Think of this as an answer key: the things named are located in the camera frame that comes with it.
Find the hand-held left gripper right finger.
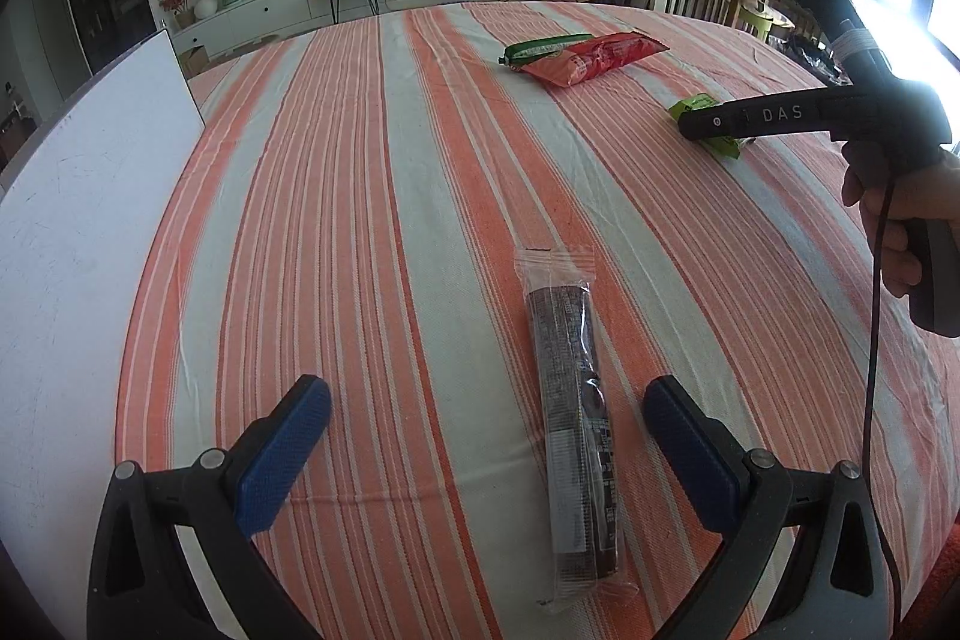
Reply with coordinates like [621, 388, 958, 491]
[643, 374, 893, 640]

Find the red snack packet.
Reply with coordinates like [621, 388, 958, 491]
[519, 31, 668, 88]

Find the green sausage stick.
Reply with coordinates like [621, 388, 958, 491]
[499, 34, 595, 68]

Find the wooden dining table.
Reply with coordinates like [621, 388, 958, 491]
[739, 0, 830, 49]

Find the person's right hand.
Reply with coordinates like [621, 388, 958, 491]
[841, 147, 960, 301]

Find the dark cookie roll clear pack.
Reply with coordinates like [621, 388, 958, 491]
[515, 244, 638, 614]

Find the green snack packet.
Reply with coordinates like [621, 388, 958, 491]
[670, 94, 743, 161]

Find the orange striped tablecloth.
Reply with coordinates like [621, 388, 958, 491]
[116, 1, 960, 640]

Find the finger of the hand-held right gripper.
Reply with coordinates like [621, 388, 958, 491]
[678, 104, 753, 142]

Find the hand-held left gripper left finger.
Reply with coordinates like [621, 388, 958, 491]
[88, 374, 332, 640]

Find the black cable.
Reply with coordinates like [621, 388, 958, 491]
[862, 160, 905, 623]

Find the white board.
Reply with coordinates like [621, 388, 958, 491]
[0, 26, 205, 558]

